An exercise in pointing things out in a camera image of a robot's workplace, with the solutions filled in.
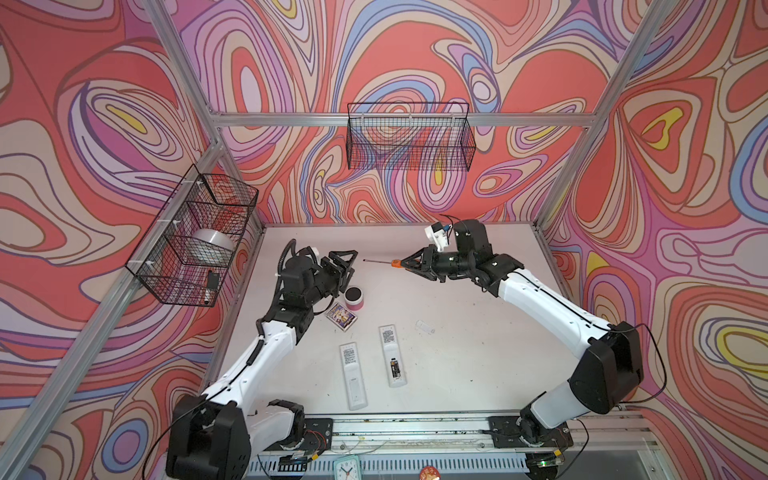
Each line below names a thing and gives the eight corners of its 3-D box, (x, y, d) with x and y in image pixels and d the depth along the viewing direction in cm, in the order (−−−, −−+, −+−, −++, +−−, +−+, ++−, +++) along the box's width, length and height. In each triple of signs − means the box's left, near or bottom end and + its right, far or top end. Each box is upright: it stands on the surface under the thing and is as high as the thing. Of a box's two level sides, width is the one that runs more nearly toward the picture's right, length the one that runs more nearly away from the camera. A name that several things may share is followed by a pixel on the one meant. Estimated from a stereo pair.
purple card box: (325, 317, 96) (324, 314, 95) (337, 305, 99) (336, 302, 97) (344, 332, 93) (343, 329, 91) (356, 320, 96) (356, 316, 94)
